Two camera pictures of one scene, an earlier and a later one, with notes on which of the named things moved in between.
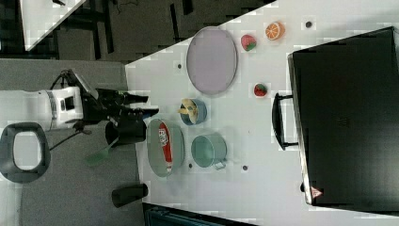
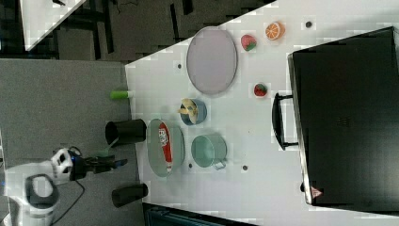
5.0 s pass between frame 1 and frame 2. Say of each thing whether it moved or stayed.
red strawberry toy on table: stayed
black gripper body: moved
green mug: stayed
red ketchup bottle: stayed
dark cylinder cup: stayed
